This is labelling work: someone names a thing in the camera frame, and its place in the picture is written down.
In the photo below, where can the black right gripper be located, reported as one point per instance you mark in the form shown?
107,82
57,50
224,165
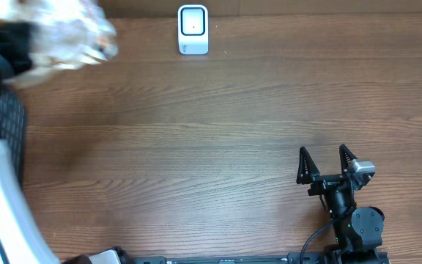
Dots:
308,172

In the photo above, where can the beige porridge pouch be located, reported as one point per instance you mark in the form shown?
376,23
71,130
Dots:
68,34

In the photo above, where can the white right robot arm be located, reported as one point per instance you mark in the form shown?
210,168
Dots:
358,231

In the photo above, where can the black mesh basket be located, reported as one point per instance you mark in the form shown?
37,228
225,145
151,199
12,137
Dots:
13,123

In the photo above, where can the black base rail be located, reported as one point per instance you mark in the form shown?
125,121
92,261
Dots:
291,258

